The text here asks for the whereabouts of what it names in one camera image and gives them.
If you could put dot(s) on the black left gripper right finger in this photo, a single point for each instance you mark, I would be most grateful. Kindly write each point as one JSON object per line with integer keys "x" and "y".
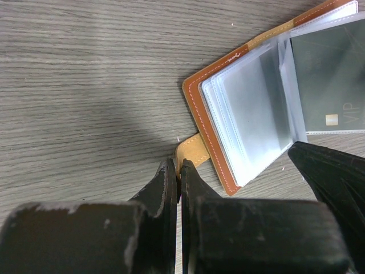
{"x": 227, "y": 235}

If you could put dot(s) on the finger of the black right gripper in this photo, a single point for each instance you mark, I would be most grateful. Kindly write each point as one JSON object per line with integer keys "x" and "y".
{"x": 336, "y": 179}

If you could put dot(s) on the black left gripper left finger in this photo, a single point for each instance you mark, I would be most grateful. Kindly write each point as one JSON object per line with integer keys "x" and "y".
{"x": 133, "y": 236}

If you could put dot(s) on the brown leather card holder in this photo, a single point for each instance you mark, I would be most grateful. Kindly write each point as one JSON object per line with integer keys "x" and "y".
{"x": 247, "y": 106}

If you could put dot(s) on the black VIP card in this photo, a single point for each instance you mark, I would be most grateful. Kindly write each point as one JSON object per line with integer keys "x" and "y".
{"x": 329, "y": 64}

